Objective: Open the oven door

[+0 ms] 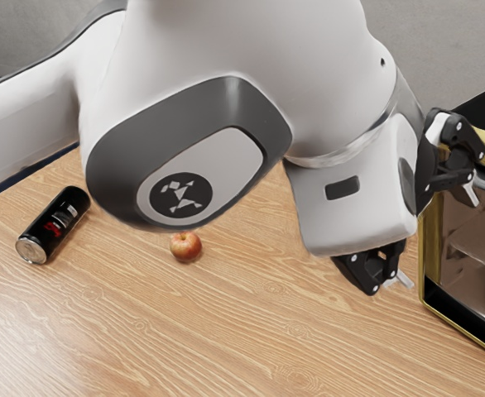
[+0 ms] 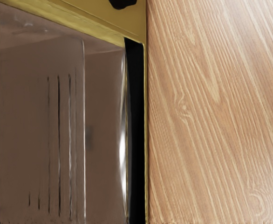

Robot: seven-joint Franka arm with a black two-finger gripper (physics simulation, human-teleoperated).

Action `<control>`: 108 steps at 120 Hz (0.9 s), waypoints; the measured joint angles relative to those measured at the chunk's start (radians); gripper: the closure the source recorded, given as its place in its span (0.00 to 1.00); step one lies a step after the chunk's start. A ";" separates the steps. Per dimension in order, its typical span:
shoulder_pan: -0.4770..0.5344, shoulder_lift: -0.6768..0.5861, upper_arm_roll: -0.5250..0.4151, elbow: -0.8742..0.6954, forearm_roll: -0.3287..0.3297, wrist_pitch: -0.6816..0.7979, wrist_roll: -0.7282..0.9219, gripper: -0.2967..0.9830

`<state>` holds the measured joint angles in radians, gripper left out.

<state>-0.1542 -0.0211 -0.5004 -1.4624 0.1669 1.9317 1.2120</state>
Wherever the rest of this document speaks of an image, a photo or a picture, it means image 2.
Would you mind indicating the gold oven with glass door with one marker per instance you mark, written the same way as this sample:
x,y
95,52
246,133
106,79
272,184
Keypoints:
x,y
57,116

